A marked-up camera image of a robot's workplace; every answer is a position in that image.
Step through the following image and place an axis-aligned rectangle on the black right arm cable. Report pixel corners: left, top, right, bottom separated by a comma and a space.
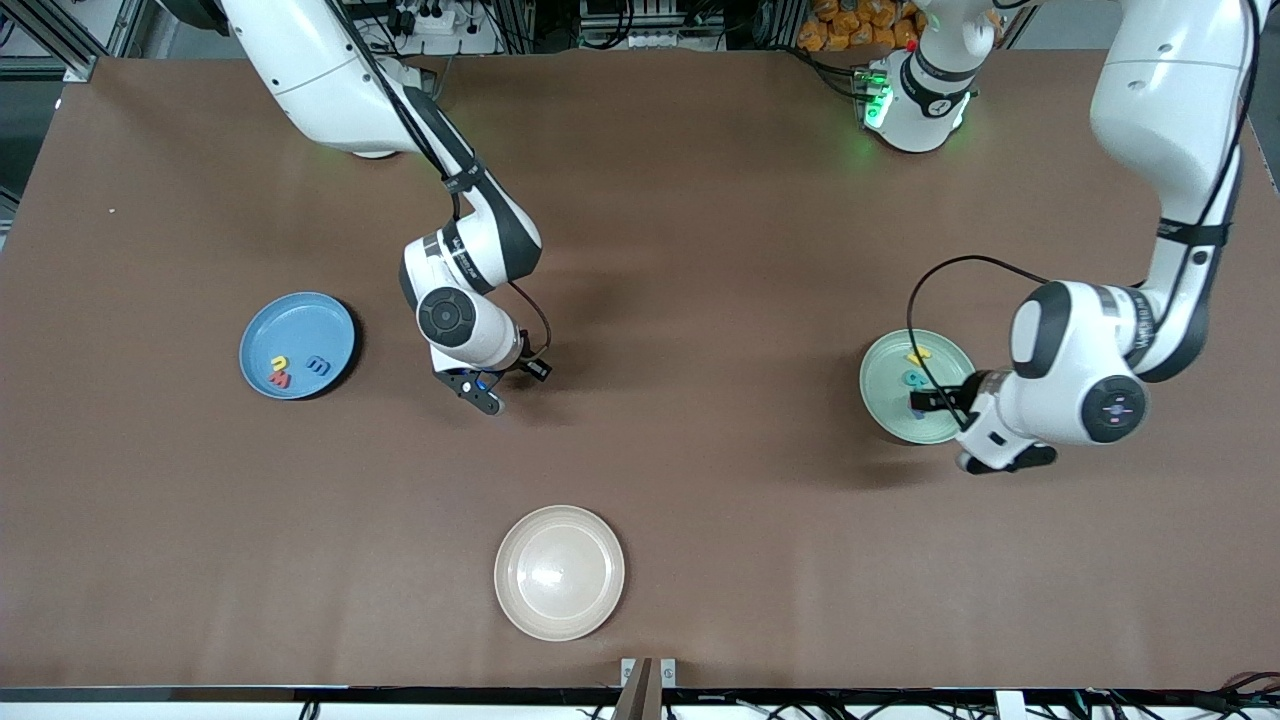
325, 0, 553, 361

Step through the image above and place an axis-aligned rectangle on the blue plate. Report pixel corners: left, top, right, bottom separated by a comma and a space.
239, 291, 357, 401

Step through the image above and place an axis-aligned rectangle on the white electronics box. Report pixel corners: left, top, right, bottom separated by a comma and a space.
580, 0, 723, 51

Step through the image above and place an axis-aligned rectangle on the orange packets pile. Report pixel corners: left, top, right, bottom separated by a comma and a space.
797, 0, 926, 53

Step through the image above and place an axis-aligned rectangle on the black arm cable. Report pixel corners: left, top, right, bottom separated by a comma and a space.
905, 0, 1263, 431
325, 0, 553, 361

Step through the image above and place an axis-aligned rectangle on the beige plate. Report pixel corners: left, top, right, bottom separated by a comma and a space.
494, 505, 626, 642

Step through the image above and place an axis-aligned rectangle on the aluminium frame profile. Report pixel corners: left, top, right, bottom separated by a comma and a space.
0, 0, 151, 81

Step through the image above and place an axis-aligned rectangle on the white power strip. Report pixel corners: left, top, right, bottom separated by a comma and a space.
385, 0, 501, 56

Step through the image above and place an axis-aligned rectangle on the green plate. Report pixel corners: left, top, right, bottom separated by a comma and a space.
859, 329, 978, 445

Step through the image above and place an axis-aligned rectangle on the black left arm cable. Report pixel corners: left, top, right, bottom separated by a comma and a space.
905, 0, 1263, 431

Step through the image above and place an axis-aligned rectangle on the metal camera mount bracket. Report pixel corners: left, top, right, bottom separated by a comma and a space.
620, 657, 678, 720

